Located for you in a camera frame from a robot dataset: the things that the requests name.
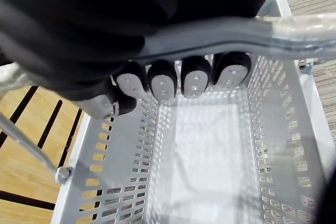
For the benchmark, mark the wooden slatted platform black gaps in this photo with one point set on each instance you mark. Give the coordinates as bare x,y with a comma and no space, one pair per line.
26,184

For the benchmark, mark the right robot hand black cloth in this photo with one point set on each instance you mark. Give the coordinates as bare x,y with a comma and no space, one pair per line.
78,24

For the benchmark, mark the white perforated plastic shopping basket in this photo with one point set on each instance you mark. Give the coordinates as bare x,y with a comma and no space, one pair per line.
204,155

